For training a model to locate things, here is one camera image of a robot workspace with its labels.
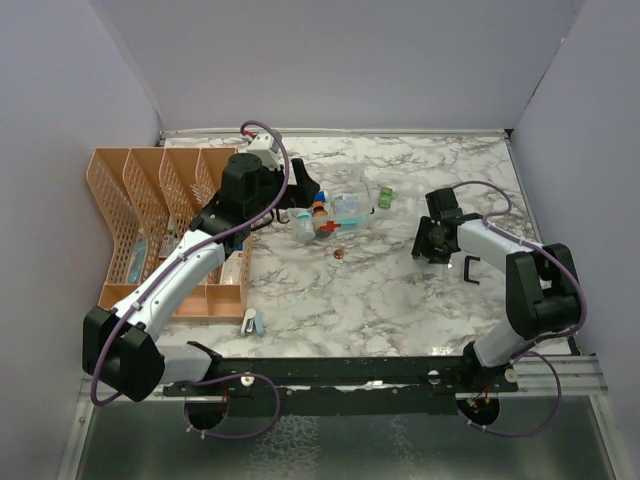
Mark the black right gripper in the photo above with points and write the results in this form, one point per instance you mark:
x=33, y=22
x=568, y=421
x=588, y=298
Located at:
x=420, y=246

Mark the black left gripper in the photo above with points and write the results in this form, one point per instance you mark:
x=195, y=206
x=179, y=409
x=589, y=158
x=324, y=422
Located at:
x=306, y=186

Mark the brown bottle orange cap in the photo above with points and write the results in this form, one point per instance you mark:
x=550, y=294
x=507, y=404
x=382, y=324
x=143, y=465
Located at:
x=319, y=218

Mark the small items pack teal header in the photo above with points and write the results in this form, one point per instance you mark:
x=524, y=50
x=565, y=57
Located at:
x=346, y=204

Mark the clear plastic medicine box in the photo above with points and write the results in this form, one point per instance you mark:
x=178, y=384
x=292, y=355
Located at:
x=335, y=182

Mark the white disinfectant bottle green label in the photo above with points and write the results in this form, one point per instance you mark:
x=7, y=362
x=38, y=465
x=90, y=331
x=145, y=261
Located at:
x=304, y=226

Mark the cotton swab pack teal header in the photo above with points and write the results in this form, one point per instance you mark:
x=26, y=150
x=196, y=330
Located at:
x=349, y=222

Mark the small green packet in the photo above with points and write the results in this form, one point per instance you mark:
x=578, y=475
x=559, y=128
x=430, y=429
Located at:
x=385, y=198

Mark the white gauze pouch blue print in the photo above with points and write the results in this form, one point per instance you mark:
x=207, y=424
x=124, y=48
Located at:
x=232, y=270

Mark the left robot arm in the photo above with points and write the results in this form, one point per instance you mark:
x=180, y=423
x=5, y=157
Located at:
x=120, y=343

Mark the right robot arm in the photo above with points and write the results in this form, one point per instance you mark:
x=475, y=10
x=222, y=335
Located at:
x=543, y=297

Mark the medicine box in organizer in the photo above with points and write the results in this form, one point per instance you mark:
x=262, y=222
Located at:
x=167, y=246

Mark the white teal thermometer case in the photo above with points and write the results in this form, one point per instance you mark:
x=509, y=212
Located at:
x=252, y=323

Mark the orange plastic file organizer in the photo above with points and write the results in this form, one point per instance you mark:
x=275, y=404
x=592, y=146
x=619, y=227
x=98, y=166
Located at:
x=158, y=190

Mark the blue item in organizer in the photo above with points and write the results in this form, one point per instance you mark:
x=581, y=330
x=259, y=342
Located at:
x=137, y=259

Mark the clear box lid black handle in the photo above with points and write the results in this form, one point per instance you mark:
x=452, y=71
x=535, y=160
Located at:
x=473, y=280

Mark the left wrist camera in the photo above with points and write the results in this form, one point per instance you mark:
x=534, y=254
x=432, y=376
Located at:
x=266, y=148

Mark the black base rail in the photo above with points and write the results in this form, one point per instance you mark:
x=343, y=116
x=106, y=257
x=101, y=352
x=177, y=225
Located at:
x=349, y=385

